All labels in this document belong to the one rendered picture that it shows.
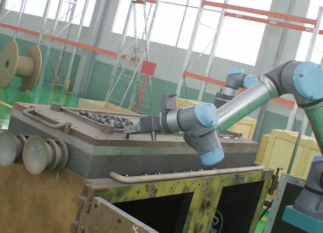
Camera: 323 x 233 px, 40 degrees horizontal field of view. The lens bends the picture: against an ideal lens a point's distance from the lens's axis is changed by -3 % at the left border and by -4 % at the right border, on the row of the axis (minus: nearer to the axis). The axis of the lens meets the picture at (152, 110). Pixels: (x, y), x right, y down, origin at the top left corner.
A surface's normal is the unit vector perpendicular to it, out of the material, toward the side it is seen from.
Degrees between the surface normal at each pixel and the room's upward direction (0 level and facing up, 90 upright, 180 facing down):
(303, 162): 90
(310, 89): 85
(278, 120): 90
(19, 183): 90
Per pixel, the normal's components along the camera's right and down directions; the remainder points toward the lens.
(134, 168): 0.76, 0.27
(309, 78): 0.15, 0.04
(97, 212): -0.66, -0.09
